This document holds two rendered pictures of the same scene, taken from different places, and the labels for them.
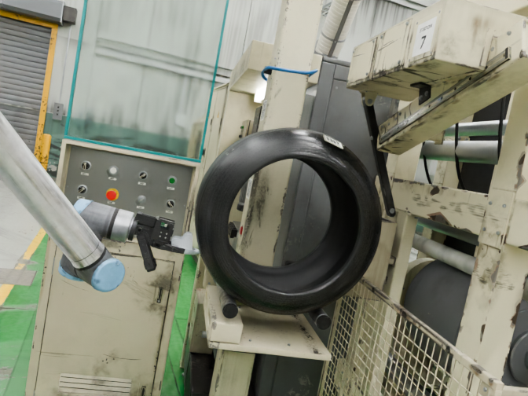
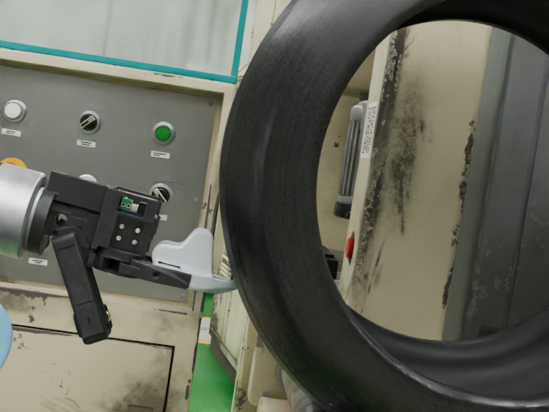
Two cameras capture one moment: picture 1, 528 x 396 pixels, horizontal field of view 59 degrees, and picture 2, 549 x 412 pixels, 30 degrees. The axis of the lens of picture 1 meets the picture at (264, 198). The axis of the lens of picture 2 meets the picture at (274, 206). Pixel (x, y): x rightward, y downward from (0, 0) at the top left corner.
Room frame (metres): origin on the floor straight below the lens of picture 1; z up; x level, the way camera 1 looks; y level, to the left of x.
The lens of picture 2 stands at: (0.34, 0.01, 1.17)
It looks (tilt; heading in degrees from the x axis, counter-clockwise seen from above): 3 degrees down; 7
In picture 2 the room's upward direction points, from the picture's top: 9 degrees clockwise
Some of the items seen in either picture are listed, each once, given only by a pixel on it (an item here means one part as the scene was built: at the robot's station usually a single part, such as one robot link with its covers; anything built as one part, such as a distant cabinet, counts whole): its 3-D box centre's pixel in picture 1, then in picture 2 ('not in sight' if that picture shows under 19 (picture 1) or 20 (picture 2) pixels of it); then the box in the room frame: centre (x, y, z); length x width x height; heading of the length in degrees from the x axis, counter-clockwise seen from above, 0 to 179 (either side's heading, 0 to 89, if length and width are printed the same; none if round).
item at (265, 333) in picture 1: (262, 327); not in sight; (1.49, -0.07, 0.80); 0.37 x 0.36 x 0.02; 101
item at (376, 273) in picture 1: (360, 253); not in sight; (1.78, -0.40, 1.05); 0.20 x 0.15 x 0.30; 11
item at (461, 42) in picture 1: (422, 60); not in sight; (1.42, -0.39, 1.71); 0.61 x 0.25 x 0.15; 11
